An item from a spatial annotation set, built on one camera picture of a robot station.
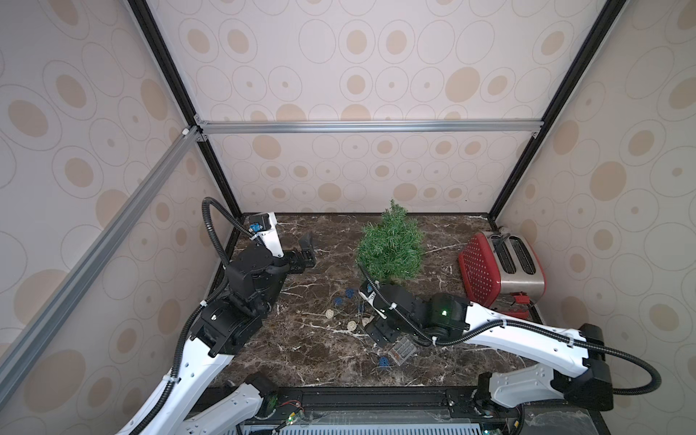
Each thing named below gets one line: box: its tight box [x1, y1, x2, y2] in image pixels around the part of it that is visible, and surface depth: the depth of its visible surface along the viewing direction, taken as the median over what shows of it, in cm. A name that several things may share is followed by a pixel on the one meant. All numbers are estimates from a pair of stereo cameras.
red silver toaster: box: [458, 229, 547, 320], surface depth 85 cm
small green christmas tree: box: [356, 199, 426, 283], surface depth 75 cm
